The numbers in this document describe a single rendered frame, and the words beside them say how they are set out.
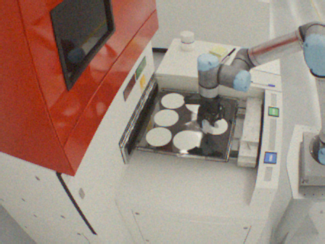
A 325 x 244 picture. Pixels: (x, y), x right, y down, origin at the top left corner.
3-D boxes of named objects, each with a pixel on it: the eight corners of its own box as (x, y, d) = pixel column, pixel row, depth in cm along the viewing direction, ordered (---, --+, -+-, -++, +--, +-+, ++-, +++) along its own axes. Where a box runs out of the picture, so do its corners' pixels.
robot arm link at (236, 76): (254, 63, 111) (226, 54, 116) (246, 80, 104) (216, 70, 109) (253, 80, 117) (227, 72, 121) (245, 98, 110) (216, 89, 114)
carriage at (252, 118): (236, 165, 131) (237, 161, 129) (247, 105, 155) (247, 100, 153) (254, 168, 129) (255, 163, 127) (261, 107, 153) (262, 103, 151)
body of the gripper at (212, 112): (213, 128, 126) (213, 104, 118) (195, 118, 131) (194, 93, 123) (225, 118, 130) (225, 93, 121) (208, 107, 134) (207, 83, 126)
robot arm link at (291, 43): (324, 9, 87) (231, 44, 124) (325, 19, 81) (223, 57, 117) (338, 35, 91) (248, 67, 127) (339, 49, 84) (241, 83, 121)
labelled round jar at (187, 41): (180, 50, 172) (178, 35, 166) (183, 44, 177) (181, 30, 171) (193, 51, 171) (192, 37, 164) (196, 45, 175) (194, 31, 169)
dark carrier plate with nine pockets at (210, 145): (138, 147, 138) (138, 145, 137) (162, 91, 161) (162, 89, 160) (225, 159, 129) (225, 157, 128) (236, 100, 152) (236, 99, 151)
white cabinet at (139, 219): (144, 262, 185) (113, 200, 129) (183, 155, 250) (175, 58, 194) (240, 275, 168) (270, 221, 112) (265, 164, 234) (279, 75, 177)
